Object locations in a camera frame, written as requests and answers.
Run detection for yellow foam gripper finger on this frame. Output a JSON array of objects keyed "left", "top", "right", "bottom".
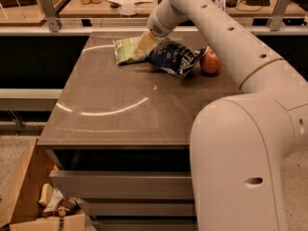
[{"left": 133, "top": 32, "right": 159, "bottom": 59}]

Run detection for green jalapeno chip bag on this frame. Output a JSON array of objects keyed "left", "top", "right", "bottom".
[{"left": 114, "top": 37, "right": 148, "bottom": 65}]

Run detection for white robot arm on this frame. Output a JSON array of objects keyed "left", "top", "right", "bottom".
[{"left": 147, "top": 0, "right": 308, "bottom": 231}]

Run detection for blue chip bag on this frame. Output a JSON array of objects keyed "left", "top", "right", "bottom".
[{"left": 146, "top": 38, "right": 209, "bottom": 78}]

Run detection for red apple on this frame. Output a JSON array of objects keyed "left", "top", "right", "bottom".
[{"left": 199, "top": 48, "right": 222, "bottom": 74}]

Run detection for colourful small box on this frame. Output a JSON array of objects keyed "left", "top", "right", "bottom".
[{"left": 215, "top": 0, "right": 226, "bottom": 11}]

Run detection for grey drawer cabinet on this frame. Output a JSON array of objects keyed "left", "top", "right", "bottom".
[{"left": 38, "top": 32, "right": 239, "bottom": 231}]

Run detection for open top drawer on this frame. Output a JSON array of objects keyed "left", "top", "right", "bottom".
[{"left": 49, "top": 170, "right": 193, "bottom": 200}]

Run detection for snack items in box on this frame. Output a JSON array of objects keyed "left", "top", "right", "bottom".
[{"left": 38, "top": 183, "right": 78, "bottom": 218}]

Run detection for cardboard box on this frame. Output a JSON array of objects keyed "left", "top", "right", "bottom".
[{"left": 0, "top": 138, "right": 87, "bottom": 231}]

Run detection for left metal bracket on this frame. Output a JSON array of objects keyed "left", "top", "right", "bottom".
[{"left": 39, "top": 0, "right": 62, "bottom": 33}]

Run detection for right metal bracket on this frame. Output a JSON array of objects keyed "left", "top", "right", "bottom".
[{"left": 267, "top": 0, "right": 290, "bottom": 31}]

